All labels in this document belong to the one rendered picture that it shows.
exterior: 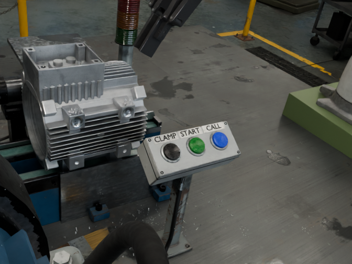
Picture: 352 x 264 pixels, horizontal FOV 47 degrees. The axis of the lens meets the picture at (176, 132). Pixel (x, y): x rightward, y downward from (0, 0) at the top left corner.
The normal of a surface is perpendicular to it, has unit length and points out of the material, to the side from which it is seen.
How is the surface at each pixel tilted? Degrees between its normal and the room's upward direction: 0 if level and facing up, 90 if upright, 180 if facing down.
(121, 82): 88
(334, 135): 90
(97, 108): 0
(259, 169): 0
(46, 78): 90
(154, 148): 32
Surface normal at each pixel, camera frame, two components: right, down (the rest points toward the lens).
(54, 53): 0.53, 0.52
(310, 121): -0.80, 0.23
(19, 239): -0.30, -0.63
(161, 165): 0.39, -0.42
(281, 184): 0.14, -0.83
